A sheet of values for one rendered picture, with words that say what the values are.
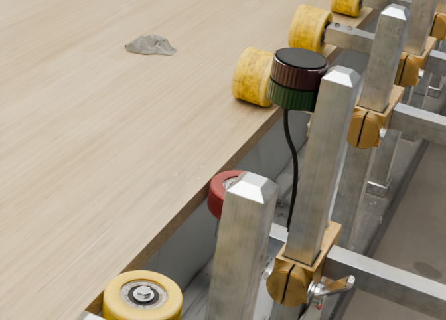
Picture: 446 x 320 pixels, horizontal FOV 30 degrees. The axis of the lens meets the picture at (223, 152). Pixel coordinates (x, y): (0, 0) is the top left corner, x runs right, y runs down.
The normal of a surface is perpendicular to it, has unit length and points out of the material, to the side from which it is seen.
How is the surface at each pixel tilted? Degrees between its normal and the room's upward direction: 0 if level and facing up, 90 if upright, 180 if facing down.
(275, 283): 90
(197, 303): 0
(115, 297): 0
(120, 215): 0
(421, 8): 90
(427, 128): 90
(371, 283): 90
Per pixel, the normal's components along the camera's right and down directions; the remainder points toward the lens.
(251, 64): -0.20, -0.29
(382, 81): -0.40, 0.40
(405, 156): 0.14, -0.86
